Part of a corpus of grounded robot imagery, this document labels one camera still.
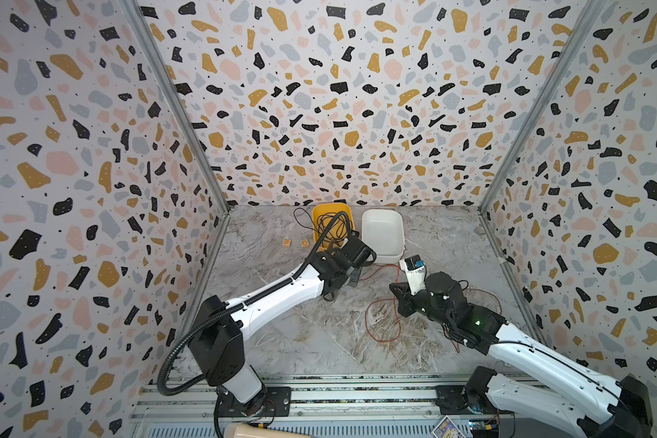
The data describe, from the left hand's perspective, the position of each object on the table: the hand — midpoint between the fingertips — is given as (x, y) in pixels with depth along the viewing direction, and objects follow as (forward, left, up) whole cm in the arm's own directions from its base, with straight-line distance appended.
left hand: (349, 263), depth 81 cm
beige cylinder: (-39, +28, -16) cm, 50 cm away
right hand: (-8, -10, +3) cm, 13 cm away
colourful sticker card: (-40, -24, -16) cm, 49 cm away
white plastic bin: (+29, -16, -20) cm, 38 cm away
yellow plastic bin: (+36, +11, -13) cm, 40 cm away
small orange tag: (+23, +24, -20) cm, 39 cm away
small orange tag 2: (+22, +17, -19) cm, 33 cm away
